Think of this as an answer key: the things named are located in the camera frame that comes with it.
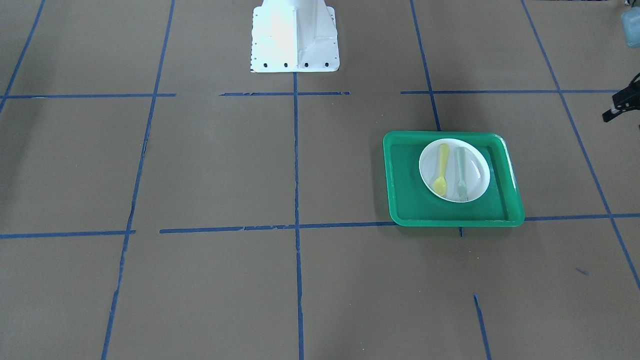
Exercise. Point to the yellow plastic spoon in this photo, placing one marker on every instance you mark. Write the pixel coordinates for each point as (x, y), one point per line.
(440, 185)

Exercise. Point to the green plastic tray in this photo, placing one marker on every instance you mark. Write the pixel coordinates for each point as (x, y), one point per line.
(411, 204)

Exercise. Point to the white round plate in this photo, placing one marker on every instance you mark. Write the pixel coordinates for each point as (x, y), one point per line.
(477, 169)

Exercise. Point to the pale green plastic fork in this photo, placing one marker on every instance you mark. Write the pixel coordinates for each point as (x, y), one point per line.
(461, 186)

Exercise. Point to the light blue container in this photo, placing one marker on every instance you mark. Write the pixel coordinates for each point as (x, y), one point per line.
(630, 20)

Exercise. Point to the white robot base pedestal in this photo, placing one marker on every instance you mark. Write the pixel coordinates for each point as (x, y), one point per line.
(294, 36)

